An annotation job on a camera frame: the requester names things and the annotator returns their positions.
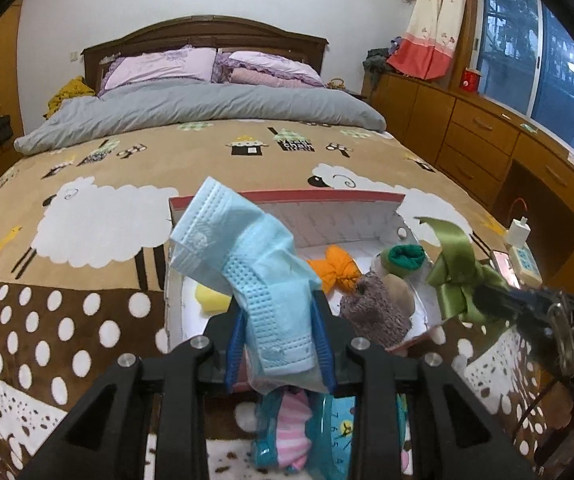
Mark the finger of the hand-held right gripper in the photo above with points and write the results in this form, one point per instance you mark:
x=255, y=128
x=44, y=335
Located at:
x=542, y=345
x=512, y=302

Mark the beige makeup sponge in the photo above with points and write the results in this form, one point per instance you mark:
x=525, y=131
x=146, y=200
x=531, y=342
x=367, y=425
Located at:
x=399, y=292

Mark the small green flat item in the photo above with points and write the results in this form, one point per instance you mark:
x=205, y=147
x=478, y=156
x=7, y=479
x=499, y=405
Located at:
x=528, y=128

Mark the cream curtain red hem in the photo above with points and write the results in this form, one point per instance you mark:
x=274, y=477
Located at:
x=429, y=25

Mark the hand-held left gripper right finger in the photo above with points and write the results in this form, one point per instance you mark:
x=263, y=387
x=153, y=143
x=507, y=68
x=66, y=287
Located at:
x=325, y=355

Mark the plain pink pillow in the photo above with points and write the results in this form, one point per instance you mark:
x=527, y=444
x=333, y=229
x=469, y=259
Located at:
x=157, y=65

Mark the window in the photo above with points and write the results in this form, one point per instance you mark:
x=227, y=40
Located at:
x=542, y=60

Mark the teal package pink striped cloth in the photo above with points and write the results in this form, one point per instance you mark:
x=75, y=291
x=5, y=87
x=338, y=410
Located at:
x=292, y=435

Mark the pile of dark clothes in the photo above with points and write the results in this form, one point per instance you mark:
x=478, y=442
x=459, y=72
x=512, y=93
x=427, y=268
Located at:
x=377, y=60

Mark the red mug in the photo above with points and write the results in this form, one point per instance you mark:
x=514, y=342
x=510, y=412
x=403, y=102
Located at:
x=470, y=80

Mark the white power strip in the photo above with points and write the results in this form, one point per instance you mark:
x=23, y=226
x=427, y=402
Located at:
x=526, y=265

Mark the green ribbon bow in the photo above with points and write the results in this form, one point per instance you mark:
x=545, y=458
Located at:
x=454, y=270

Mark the white cardboard box red rim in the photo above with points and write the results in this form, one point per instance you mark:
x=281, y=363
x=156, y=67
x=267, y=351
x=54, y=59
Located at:
x=337, y=220

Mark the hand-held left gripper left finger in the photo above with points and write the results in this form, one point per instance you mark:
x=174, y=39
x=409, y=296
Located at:
x=234, y=355

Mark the smartphone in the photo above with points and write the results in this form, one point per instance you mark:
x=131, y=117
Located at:
x=503, y=266

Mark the long wooden drawer cabinet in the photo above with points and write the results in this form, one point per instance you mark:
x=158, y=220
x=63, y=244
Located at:
x=477, y=130

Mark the grey duvet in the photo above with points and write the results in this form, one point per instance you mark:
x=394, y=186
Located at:
x=192, y=107

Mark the small woven basket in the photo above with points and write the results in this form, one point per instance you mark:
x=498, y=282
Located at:
x=335, y=84

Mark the brown sheep printed blanket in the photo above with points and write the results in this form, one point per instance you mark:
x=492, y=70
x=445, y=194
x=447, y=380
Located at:
x=117, y=165

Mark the yellow sponge block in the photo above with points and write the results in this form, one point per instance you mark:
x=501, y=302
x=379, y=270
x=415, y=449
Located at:
x=213, y=300

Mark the yellow knitted cloth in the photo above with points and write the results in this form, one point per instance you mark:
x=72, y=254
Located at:
x=69, y=92

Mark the dark wooden headboard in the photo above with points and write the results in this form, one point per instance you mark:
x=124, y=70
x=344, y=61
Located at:
x=202, y=32

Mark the brown knitted sock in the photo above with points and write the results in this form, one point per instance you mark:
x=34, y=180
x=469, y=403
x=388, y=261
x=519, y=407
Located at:
x=374, y=315

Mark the orange cloth bundle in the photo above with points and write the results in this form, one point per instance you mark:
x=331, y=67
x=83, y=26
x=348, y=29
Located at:
x=339, y=267

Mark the pink pillow purple lace trim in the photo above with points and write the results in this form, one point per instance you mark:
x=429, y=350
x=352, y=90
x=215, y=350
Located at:
x=272, y=67

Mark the green sock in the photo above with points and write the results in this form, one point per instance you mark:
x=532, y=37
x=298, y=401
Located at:
x=406, y=259

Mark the blue face mask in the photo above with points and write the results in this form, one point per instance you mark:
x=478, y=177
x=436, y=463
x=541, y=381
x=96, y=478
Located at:
x=262, y=270

